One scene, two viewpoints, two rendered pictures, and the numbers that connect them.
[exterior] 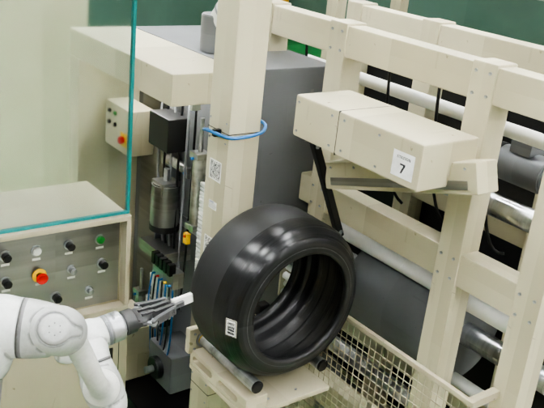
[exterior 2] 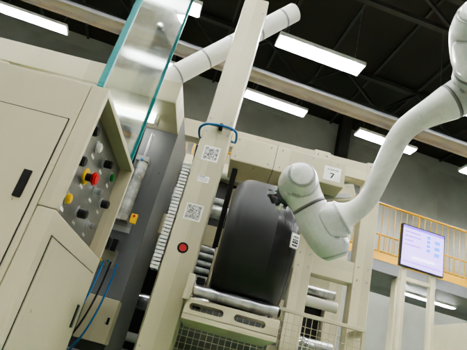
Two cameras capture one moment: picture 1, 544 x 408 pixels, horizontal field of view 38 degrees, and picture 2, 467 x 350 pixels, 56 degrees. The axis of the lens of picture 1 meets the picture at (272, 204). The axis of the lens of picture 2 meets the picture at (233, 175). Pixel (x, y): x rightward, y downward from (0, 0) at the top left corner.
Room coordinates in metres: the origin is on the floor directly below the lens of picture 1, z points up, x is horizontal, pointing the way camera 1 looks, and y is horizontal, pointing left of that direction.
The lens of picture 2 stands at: (1.37, 1.49, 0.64)
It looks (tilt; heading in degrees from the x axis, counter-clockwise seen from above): 24 degrees up; 310
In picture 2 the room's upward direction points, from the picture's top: 15 degrees clockwise
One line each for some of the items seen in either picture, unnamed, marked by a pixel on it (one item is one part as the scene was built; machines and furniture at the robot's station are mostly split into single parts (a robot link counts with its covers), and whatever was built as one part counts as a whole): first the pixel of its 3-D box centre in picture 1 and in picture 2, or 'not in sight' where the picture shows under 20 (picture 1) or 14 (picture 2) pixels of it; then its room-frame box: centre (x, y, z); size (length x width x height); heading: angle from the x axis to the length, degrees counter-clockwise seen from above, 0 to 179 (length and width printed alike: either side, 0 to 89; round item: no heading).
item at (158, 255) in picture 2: (205, 243); (172, 216); (2.69, 0.23, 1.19); 0.05 x 0.04 x 0.48; 128
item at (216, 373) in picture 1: (227, 377); (230, 317); (2.37, 0.09, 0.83); 0.36 x 0.09 x 0.06; 38
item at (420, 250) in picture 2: not in sight; (421, 250); (2.69, -4.04, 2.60); 0.60 x 0.05 x 0.55; 47
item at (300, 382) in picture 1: (258, 376); (225, 330); (2.45, -0.02, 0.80); 0.37 x 0.36 x 0.02; 128
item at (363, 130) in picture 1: (379, 136); (284, 170); (2.54, -0.33, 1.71); 0.61 x 0.25 x 0.15; 38
